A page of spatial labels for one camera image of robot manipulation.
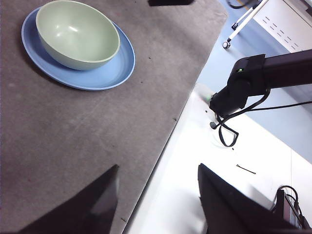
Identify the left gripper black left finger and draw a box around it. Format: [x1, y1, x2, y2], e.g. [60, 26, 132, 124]
[19, 164, 120, 234]

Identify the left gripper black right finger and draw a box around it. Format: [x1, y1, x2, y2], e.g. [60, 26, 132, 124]
[197, 163, 312, 234]

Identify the green ribbed bowl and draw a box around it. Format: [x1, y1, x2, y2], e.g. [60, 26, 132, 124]
[36, 0, 121, 71]

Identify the blue plate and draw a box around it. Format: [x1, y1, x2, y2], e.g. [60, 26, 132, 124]
[21, 6, 136, 91]

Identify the black hairpin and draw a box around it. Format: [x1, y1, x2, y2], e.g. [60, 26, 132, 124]
[235, 164, 256, 175]

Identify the white block with green light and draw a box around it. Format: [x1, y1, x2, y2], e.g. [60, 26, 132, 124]
[194, 83, 213, 102]

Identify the white stand with caster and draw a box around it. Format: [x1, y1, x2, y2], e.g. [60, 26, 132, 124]
[222, 0, 270, 51]

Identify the white slotted cabinet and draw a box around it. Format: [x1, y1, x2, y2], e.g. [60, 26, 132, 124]
[252, 0, 312, 54]

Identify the black box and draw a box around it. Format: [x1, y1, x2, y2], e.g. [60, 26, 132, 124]
[148, 0, 195, 7]

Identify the black device with cables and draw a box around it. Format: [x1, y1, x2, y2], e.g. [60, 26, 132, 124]
[272, 185, 307, 230]

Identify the black strap loop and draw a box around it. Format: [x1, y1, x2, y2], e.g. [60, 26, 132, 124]
[218, 114, 239, 148]

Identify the thin black cable with plug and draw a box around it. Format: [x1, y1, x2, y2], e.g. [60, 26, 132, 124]
[210, 101, 312, 129]

